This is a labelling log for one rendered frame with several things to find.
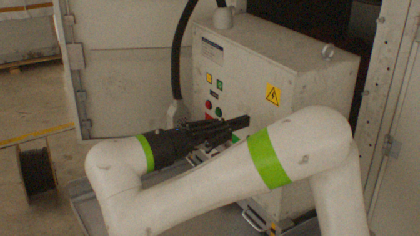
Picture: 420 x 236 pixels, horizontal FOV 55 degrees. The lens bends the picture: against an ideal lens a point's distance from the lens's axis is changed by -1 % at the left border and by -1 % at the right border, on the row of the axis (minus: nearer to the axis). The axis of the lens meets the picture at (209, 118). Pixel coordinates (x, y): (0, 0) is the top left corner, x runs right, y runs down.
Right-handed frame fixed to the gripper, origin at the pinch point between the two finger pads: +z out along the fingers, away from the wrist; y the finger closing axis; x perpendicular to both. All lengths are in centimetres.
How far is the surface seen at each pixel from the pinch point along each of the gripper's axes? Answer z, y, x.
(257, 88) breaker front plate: 8.5, -3.0, 6.9
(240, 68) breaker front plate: 8.5, -11.2, 9.7
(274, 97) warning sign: 8.4, 3.8, 7.0
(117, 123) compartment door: -9, -69, -31
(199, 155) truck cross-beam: 7.4, -32.0, -31.5
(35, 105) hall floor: -13, -294, -123
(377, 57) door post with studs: 30.2, 15.9, 17.7
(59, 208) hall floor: -31, -141, -123
